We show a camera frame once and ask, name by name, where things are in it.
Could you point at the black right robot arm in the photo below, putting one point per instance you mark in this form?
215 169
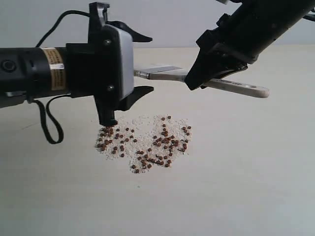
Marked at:
239 38

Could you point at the pile of brown beans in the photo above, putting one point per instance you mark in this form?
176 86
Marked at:
146 141

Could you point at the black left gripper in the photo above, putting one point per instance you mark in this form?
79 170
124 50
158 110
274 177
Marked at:
95 68

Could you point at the wooden handled paint brush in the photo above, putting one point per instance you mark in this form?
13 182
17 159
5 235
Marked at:
173 73

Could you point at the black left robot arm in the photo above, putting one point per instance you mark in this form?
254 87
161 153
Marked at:
29 73

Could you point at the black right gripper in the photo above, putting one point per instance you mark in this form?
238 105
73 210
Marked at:
219 55

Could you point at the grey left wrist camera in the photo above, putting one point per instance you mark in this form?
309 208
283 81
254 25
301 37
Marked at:
126 62

